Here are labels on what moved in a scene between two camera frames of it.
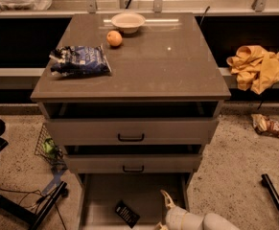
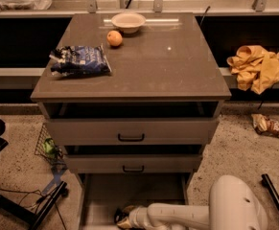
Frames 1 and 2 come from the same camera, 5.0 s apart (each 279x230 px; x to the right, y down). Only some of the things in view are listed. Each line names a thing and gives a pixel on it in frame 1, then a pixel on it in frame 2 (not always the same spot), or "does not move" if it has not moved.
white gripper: (174, 217) → (135, 217)
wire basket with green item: (47, 149) does not move
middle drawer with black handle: (134, 163) does not move
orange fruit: (114, 38) does not move
